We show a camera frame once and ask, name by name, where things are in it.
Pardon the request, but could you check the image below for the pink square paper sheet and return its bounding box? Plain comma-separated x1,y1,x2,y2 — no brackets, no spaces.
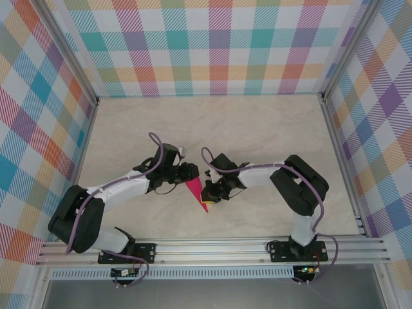
183,176,210,214

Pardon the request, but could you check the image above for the grey metal sheet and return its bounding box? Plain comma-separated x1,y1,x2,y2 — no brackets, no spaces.
41,278,387,309

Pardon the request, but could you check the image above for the left circuit board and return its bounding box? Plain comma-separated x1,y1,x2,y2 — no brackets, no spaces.
110,268,142,277

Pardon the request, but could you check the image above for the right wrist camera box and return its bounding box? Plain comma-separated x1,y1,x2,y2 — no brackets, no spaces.
205,167,223,183

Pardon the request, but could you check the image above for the thin black left gripper wire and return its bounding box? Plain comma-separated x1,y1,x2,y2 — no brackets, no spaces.
154,182,178,195

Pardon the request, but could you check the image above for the aluminium mounting rail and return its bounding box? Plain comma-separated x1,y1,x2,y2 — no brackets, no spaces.
35,237,392,267

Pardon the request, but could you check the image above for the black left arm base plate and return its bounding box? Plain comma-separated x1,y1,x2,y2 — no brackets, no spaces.
98,243,157,265

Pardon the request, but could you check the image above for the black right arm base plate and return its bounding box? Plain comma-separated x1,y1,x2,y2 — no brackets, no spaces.
268,241,328,263

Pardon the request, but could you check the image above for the aluminium side rail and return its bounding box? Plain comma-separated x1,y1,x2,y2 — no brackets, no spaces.
56,98,100,242
317,92,368,238

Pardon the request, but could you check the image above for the aluminium frame post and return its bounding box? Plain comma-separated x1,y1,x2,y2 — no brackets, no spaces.
321,0,382,104
37,0,100,107

